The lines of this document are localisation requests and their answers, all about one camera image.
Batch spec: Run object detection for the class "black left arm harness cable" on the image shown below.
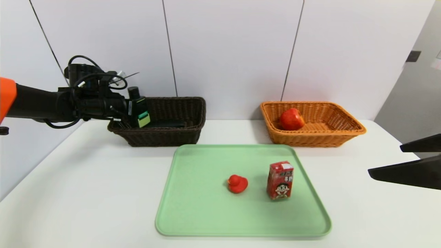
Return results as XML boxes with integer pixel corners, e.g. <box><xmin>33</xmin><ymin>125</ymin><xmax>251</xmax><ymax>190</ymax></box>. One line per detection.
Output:
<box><xmin>72</xmin><ymin>72</ymin><xmax>129</xmax><ymax>91</ymax></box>

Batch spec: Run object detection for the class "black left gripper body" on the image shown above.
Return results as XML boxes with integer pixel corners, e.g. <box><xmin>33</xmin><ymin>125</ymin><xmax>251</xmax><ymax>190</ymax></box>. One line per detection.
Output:
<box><xmin>103</xmin><ymin>96</ymin><xmax>133</xmax><ymax>120</ymax></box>

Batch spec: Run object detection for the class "black leather pouch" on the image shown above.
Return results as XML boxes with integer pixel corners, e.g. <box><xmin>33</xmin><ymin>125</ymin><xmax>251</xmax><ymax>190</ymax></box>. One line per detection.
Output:
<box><xmin>152</xmin><ymin>120</ymin><xmax>186</xmax><ymax>128</ymax></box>

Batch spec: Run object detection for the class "red apple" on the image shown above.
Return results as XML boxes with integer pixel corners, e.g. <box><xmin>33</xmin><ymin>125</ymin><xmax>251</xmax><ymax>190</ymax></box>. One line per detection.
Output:
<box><xmin>279</xmin><ymin>107</ymin><xmax>305</xmax><ymax>131</ymax></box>

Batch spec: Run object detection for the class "black left camera cable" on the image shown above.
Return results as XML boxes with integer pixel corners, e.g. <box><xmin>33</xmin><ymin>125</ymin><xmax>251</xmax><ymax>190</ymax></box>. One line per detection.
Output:
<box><xmin>67</xmin><ymin>55</ymin><xmax>104</xmax><ymax>74</ymax></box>

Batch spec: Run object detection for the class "red milk carton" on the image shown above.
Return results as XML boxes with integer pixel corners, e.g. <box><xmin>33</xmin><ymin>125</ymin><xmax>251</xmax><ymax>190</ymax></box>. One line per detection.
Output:
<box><xmin>266</xmin><ymin>161</ymin><xmax>294</xmax><ymax>200</ymax></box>

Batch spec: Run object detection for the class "orange wicker basket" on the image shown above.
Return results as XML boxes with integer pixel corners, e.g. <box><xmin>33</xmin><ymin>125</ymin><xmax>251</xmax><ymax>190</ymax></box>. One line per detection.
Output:
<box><xmin>260</xmin><ymin>101</ymin><xmax>366</xmax><ymax>148</ymax></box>

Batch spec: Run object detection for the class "dark brown wicker basket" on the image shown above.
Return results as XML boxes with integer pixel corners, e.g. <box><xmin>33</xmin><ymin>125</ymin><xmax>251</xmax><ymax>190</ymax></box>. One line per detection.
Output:
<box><xmin>107</xmin><ymin>97</ymin><xmax>206</xmax><ymax>147</ymax></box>

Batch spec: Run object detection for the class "black pump bottle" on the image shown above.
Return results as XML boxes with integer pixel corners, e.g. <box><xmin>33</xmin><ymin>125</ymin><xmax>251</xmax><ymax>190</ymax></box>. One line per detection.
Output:
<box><xmin>127</xmin><ymin>86</ymin><xmax>151</xmax><ymax>128</ymax></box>

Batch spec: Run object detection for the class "red rubber duck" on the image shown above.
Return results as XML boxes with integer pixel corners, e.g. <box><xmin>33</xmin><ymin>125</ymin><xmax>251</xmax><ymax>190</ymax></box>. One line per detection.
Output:
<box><xmin>227</xmin><ymin>174</ymin><xmax>248</xmax><ymax>194</ymax></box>

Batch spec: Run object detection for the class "light green plastic tray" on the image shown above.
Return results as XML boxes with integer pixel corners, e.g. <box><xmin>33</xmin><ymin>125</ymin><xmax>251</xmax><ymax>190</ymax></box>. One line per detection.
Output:
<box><xmin>155</xmin><ymin>144</ymin><xmax>332</xmax><ymax>237</ymax></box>

